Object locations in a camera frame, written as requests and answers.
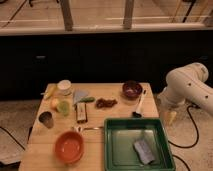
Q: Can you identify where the dark maroon bowl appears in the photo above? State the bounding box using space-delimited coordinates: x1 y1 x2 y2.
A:
122 80 143 100

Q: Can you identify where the orange red bowl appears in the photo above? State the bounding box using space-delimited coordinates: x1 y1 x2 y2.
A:
54 131 84 164

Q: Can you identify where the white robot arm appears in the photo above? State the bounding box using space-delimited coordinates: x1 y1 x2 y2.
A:
158 62 213 125

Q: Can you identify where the green plastic tray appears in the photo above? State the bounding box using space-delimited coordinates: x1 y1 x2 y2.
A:
104 118 176 171

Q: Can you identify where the yellow banana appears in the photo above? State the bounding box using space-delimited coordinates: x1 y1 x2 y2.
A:
43 85 56 100

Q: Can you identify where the green pepper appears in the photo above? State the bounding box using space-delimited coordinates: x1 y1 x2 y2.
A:
79 97 95 103

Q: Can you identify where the peach coloured fruit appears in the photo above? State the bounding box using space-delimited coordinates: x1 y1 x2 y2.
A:
50 98 59 109

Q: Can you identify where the black power cable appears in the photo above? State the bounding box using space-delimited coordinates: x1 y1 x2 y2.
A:
168 104 201 150

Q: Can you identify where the dark red grape bunch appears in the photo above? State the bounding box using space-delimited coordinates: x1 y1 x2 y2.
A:
96 98 117 109

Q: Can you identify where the blue grey sponge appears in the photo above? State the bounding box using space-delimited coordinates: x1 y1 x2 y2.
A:
133 139 155 164

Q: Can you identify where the grey metal cup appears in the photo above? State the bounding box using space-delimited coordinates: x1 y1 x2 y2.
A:
39 111 54 129

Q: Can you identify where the white round container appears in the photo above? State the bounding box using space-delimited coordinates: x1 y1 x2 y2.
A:
57 80 71 95

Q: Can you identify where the brown chocolate bar box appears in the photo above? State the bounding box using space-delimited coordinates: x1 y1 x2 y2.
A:
76 103 87 123

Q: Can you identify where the blue grey cloth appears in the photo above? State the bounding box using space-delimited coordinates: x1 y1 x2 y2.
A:
73 90 89 104

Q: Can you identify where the metal spoon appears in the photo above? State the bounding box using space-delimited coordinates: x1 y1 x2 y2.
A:
71 126 103 132

